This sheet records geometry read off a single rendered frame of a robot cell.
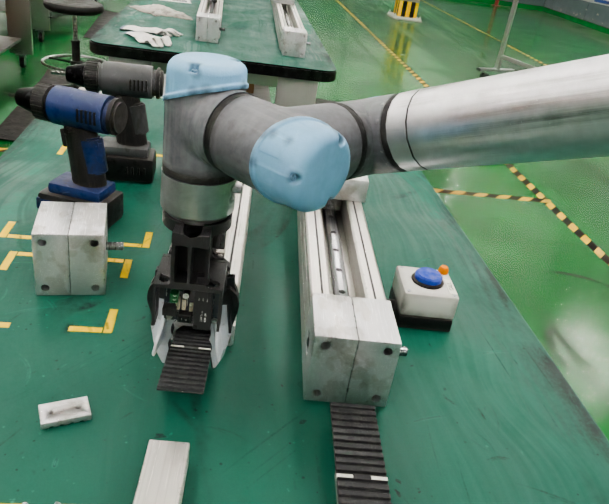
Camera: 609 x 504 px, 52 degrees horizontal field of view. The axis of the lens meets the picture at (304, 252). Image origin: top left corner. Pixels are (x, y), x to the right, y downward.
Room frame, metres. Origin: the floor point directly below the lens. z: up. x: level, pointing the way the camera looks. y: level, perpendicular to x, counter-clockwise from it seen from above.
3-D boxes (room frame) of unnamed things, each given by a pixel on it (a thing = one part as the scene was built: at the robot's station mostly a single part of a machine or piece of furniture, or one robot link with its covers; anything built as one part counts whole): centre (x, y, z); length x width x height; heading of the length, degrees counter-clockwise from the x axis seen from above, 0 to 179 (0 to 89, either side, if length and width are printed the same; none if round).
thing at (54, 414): (0.49, 0.22, 0.78); 0.05 x 0.03 x 0.01; 119
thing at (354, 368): (0.62, -0.08, 0.83); 0.12 x 0.09 x 0.10; 96
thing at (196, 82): (0.57, 0.11, 1.10); 0.09 x 0.08 x 0.11; 51
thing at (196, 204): (0.58, 0.11, 1.02); 0.08 x 0.08 x 0.05
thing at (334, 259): (1.06, -0.03, 0.82); 0.80 x 0.10 x 0.09; 6
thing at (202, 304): (0.57, 0.11, 0.94); 0.09 x 0.08 x 0.12; 6
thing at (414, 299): (0.79, -0.18, 0.81); 0.10 x 0.08 x 0.06; 96
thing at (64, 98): (0.93, 0.41, 0.89); 0.20 x 0.08 x 0.22; 82
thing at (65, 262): (0.75, 0.31, 0.83); 0.11 x 0.10 x 0.10; 107
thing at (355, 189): (1.06, -0.03, 0.87); 0.16 x 0.11 x 0.07; 6
